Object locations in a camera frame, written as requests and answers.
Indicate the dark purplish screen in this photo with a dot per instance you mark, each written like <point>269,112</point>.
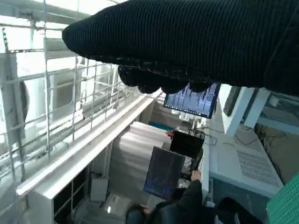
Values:
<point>163,172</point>

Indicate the lit computer monitor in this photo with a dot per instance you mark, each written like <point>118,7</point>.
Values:
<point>191,102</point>

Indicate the white glass-door cabinet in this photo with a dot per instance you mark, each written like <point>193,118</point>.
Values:
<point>280,112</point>

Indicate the teal sheet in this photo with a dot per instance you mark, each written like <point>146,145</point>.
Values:
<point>161,125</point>

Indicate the white ledge beam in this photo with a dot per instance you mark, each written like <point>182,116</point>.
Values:
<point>93,147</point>

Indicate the white perforated cabinet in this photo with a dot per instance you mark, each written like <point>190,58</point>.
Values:
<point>233,158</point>

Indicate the green cutting mat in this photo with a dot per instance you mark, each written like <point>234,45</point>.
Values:
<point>285,203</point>

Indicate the grey pleated partition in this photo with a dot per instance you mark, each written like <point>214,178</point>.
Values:
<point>133,151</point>

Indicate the white cubby shelf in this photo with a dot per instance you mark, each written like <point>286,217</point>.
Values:
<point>42,196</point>

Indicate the white wall box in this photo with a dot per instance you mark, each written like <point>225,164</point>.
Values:
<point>99,189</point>

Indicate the black dark monitor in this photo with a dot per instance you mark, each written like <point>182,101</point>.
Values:
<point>187,143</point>

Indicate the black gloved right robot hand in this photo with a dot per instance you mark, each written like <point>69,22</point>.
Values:
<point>187,42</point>

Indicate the person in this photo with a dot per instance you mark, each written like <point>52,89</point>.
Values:
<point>184,198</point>

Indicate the white air conditioner unit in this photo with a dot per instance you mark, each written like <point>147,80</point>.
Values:
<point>65,93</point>

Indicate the white angled panel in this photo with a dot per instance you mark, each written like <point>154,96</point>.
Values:
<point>240,109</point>

